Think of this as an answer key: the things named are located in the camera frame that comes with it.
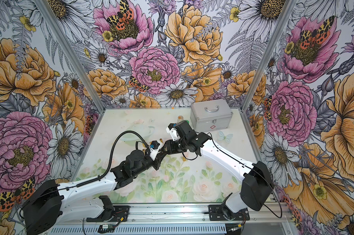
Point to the silver metal case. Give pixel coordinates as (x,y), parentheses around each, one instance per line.
(210,115)

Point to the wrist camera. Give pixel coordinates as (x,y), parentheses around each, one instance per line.
(179,130)
(155,147)

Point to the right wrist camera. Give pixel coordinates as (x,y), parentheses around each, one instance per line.
(179,130)

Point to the aluminium corner post right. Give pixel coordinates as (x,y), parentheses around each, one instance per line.
(274,40)

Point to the aluminium corner post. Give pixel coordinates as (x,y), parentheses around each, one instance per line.
(53,23)
(274,40)

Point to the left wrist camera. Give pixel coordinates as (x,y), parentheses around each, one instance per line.
(155,147)

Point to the amber glass jar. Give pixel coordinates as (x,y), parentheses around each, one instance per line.
(180,118)

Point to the aluminium corner post left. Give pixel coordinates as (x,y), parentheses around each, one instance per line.
(53,23)

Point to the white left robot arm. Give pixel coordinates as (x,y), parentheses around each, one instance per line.
(53,203)

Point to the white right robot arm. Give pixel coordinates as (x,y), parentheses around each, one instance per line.
(256,183)

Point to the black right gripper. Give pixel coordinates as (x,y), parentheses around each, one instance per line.
(170,147)

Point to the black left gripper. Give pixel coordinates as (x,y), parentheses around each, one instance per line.
(158,160)

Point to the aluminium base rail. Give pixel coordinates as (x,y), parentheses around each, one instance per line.
(184,219)

